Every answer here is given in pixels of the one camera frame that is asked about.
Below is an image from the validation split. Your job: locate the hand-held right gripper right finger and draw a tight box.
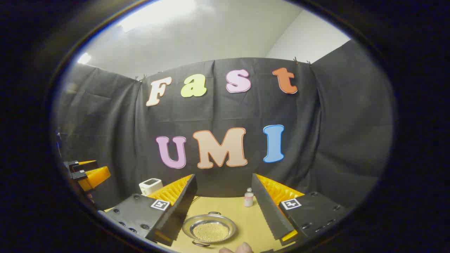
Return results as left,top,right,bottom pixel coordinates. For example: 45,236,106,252
252,173,352,246

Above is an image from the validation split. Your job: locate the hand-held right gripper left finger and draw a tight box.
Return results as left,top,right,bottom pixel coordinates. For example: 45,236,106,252
98,174,197,246

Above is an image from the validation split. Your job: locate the stainless steel pot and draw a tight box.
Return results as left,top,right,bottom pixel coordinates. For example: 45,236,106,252
182,212,237,247

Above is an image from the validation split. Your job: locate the pile of soybeans in pot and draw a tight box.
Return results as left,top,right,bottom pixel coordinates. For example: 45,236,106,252
194,222,230,243

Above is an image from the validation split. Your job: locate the white toaster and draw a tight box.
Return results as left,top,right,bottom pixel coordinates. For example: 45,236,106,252
139,178,163,196

